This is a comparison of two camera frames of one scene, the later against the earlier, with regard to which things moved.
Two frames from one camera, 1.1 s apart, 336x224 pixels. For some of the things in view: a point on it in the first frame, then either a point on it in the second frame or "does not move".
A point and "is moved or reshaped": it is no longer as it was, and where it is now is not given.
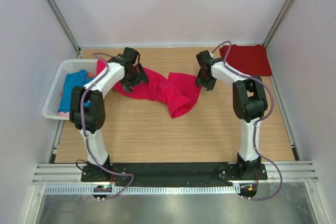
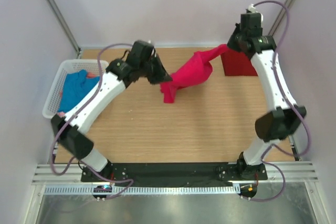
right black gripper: (209, 85) → (230, 42)
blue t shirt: (77, 78) does not move
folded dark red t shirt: (251, 60) does not move
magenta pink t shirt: (177, 92) is moved or reshaped
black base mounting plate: (173, 172) does not move
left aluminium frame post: (53, 4) does not move
